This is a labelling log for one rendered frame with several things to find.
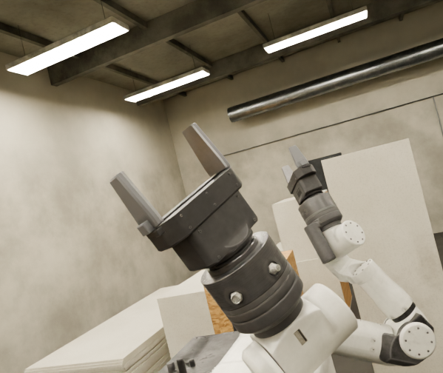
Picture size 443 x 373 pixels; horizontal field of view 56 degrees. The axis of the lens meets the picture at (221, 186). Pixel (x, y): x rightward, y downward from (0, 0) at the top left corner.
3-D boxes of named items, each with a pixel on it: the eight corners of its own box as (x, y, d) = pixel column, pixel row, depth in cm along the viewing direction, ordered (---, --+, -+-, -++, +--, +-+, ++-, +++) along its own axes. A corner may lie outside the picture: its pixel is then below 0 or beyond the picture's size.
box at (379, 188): (378, 345, 381) (332, 160, 386) (450, 337, 360) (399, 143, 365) (380, 397, 296) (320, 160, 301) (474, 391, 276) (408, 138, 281)
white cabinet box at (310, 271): (308, 302, 562) (296, 251, 564) (352, 296, 542) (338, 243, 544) (299, 324, 487) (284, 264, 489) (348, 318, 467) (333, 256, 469)
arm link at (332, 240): (348, 199, 101) (373, 240, 97) (322, 220, 109) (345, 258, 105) (316, 207, 95) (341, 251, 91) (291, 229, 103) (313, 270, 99)
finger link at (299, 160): (296, 145, 106) (308, 165, 104) (285, 149, 105) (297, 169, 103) (298, 142, 104) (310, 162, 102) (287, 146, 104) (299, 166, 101)
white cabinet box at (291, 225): (297, 250, 566) (285, 199, 568) (340, 242, 546) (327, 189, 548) (286, 263, 491) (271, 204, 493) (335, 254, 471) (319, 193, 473)
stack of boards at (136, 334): (169, 331, 584) (159, 288, 586) (237, 323, 548) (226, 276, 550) (38, 442, 354) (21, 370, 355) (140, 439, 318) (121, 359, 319)
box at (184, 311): (222, 356, 446) (201, 270, 449) (279, 350, 424) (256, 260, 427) (182, 408, 352) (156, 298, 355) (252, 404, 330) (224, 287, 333)
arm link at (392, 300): (387, 266, 93) (452, 332, 90) (373, 264, 103) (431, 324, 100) (353, 298, 93) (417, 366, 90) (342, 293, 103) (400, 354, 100)
